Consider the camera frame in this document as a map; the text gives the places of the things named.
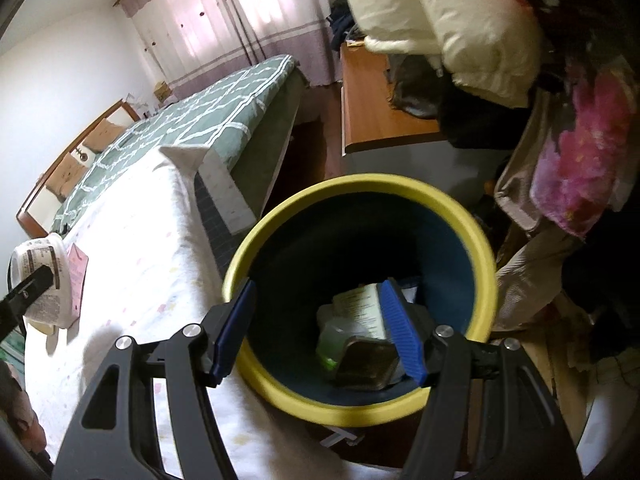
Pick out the white down jacket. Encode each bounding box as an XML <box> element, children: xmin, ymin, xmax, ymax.
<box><xmin>345</xmin><ymin>0</ymin><xmax>543</xmax><ymax>108</ymax></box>

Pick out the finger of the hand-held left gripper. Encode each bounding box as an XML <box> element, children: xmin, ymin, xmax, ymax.
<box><xmin>0</xmin><ymin>265</ymin><xmax>55</xmax><ymax>346</ymax></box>

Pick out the dotted white tablecloth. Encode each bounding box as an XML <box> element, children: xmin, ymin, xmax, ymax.
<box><xmin>20</xmin><ymin>145</ymin><xmax>401</xmax><ymax>480</ymax></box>

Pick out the wooden bed headboard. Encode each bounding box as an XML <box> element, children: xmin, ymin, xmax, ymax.
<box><xmin>15</xmin><ymin>99</ymin><xmax>142</xmax><ymax>238</ymax></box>

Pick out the yellow rimmed blue bin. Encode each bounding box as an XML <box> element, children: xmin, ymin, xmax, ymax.
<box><xmin>221</xmin><ymin>173</ymin><xmax>498</xmax><ymax>428</ymax></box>

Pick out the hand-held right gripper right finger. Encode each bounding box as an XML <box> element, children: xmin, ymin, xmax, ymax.
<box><xmin>377</xmin><ymin>277</ymin><xmax>583</xmax><ymax>480</ymax></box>

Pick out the green white coconut water bottle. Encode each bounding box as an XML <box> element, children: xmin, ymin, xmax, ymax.
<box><xmin>316</xmin><ymin>317</ymin><xmax>351</xmax><ymax>373</ymax></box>

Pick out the wooden desk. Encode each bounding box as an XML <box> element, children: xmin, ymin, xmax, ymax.
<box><xmin>340</xmin><ymin>40</ymin><xmax>451</xmax><ymax>156</ymax></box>

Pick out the pink floral cloth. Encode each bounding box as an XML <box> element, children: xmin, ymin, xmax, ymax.
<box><xmin>530</xmin><ymin>75</ymin><xmax>631</xmax><ymax>241</ymax></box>

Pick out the pink packet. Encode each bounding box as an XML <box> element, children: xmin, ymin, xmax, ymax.
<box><xmin>66</xmin><ymin>242</ymin><xmax>90</xmax><ymax>328</ymax></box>

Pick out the large brown pillow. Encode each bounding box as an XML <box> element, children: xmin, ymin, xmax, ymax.
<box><xmin>47</xmin><ymin>152</ymin><xmax>93</xmax><ymax>201</ymax></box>

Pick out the brown plastic tray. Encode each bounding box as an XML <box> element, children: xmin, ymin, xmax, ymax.
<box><xmin>334</xmin><ymin>336</ymin><xmax>401</xmax><ymax>390</ymax></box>

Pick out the white printed carton box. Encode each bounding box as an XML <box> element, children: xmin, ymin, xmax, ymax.
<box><xmin>332</xmin><ymin>284</ymin><xmax>396</xmax><ymax>343</ymax></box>

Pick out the small brown pillow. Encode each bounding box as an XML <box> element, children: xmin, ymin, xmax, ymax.
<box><xmin>92</xmin><ymin>119</ymin><xmax>126</xmax><ymax>153</ymax></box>

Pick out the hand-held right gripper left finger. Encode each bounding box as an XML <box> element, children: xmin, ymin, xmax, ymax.
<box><xmin>52</xmin><ymin>280</ymin><xmax>258</xmax><ymax>480</ymax></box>

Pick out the white printed paper cup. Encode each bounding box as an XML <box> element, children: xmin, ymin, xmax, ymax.
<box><xmin>9</xmin><ymin>232</ymin><xmax>71</xmax><ymax>328</ymax></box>

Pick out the dark bag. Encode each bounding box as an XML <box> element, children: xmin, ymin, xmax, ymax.
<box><xmin>390</xmin><ymin>55</ymin><xmax>451</xmax><ymax>118</ymax></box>

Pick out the bed with green quilt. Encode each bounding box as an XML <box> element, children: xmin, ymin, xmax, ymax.
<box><xmin>50</xmin><ymin>55</ymin><xmax>296</xmax><ymax>233</ymax></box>

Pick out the pink curtain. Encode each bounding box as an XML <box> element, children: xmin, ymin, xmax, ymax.
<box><xmin>120</xmin><ymin>0</ymin><xmax>341</xmax><ymax>96</ymax></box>

